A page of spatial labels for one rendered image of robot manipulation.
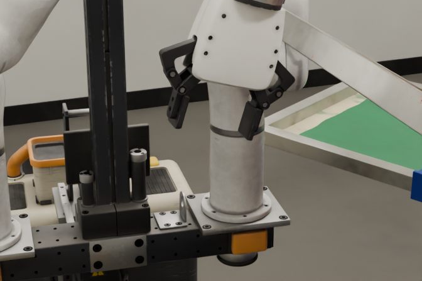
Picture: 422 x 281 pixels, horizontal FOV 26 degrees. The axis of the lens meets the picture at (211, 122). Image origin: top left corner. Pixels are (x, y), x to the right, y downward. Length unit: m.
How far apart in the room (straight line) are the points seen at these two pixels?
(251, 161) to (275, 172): 2.89
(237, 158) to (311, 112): 1.01
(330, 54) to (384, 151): 1.22
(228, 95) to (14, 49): 0.36
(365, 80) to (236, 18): 0.17
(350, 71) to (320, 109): 1.49
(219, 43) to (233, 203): 0.62
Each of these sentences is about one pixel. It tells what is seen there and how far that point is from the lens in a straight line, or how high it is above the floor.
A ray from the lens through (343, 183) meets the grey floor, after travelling 4.37.
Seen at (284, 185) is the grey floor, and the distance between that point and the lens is 4.33.
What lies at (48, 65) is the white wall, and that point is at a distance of 5.04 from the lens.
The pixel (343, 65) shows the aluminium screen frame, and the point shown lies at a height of 1.54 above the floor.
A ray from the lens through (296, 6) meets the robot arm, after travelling 1.48.
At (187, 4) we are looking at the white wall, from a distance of 5.15.
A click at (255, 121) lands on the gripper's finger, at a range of 1.07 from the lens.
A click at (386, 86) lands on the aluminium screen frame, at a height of 1.55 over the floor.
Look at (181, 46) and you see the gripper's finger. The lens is 1.02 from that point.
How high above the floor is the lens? 1.89
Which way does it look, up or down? 22 degrees down
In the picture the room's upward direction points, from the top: straight up
